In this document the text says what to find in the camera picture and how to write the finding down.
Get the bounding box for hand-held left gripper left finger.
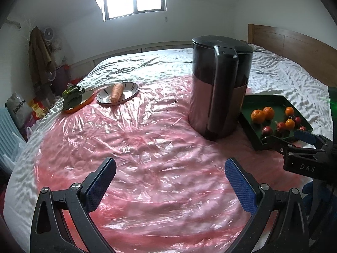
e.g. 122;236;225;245
30;157;117;253

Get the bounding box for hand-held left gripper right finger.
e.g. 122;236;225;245
224;157;310;253

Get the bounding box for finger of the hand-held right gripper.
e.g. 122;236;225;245
264;135;295;155
294;130;328;149

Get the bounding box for green tray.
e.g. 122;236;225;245
238;95;314;151

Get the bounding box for person's right hand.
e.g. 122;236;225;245
302;180;315;210

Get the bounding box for pink plastic sheet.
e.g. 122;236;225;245
34;74;316;253

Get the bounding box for black and steel kettle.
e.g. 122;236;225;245
188;35;254;141

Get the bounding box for orange plate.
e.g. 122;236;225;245
63;90;95;114

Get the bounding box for green leafy vegetable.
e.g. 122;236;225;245
62;84;85;110

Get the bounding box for carrot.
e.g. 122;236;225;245
110;83;124;103

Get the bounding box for yellow boxes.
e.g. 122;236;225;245
32;97;49;119

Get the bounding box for wooden headboard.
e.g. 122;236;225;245
248;24;337;91

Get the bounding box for striped white plate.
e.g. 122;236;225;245
96;82;140;104

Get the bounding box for light blue rack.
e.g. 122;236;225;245
0;108;27;169

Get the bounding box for white printed bag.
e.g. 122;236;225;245
6;92;28;127

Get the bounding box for purple cabinet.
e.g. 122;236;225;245
51;65;71;89

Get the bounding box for brown hanging coat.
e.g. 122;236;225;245
28;26;56;90

